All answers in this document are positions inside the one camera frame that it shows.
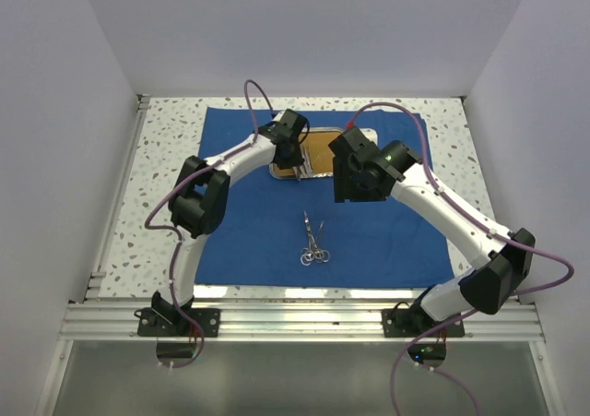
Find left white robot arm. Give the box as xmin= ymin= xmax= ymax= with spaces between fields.
xmin=145 ymin=110 xmax=310 ymax=336

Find steel surgical scissors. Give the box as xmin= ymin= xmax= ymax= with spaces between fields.
xmin=301 ymin=211 xmax=313 ymax=251

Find aluminium front rail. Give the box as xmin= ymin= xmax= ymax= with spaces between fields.
xmin=58 ymin=301 xmax=545 ymax=342

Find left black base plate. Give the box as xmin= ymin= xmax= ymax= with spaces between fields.
xmin=134 ymin=292 xmax=221 ymax=338

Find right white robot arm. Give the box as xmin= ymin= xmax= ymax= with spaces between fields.
xmin=329 ymin=127 xmax=535 ymax=336

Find steel forceps clamp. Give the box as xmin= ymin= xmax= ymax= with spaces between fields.
xmin=308 ymin=220 xmax=325 ymax=250
xmin=300 ymin=248 xmax=331 ymax=266

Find steel tray orange liner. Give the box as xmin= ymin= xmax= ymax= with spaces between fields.
xmin=268 ymin=127 xmax=342 ymax=181

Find blue surgical cloth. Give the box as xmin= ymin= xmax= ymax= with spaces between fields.
xmin=194 ymin=105 xmax=457 ymax=289

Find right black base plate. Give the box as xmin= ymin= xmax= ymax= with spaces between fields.
xmin=380 ymin=301 xmax=442 ymax=339

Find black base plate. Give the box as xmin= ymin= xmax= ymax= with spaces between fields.
xmin=380 ymin=301 xmax=442 ymax=339
xmin=134 ymin=292 xmax=221 ymax=338

